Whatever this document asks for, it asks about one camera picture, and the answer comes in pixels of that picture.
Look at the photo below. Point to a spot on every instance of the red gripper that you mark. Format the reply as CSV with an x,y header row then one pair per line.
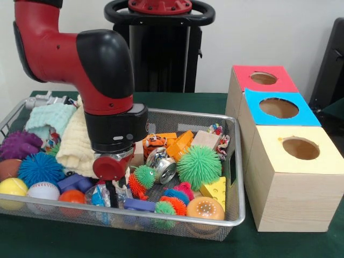
x,y
110,169

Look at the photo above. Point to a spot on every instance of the cream knitted cloth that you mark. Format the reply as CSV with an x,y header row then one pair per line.
x,y
75,145

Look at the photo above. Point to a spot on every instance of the mint green cloth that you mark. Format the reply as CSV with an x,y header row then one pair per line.
x,y
45,115

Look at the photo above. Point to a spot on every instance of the purple spiky ball with eyes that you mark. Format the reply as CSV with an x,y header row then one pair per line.
x,y
18,145

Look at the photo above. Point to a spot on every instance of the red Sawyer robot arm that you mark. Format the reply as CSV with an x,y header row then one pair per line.
x,y
80,67

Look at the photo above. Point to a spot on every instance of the wooden box with three holes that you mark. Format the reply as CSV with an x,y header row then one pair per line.
x,y
293,199

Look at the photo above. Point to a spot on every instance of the red orange ball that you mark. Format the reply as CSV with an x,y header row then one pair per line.
x,y
72,196

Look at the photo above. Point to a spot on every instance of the crushed silver drink can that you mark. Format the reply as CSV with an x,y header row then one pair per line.
x,y
164,168

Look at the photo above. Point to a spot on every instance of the dark green table cloth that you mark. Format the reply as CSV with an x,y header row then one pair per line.
x,y
80,242

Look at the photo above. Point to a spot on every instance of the white baseball toy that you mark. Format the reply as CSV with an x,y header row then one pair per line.
x,y
43,190

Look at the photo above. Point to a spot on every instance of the plain blue spiky ball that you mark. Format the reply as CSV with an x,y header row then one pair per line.
x,y
40,168

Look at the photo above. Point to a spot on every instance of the plain green spiky ball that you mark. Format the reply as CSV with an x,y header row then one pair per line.
x,y
199,166

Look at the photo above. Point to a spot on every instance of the toy burger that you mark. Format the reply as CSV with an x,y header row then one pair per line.
x,y
205,208

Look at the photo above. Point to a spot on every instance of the yellow toy cheese wedge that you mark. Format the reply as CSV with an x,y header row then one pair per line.
x,y
215,189

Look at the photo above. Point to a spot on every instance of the yellow ball toy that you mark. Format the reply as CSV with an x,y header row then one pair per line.
x,y
13,186

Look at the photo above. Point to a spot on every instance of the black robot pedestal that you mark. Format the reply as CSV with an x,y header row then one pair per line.
x,y
166,53

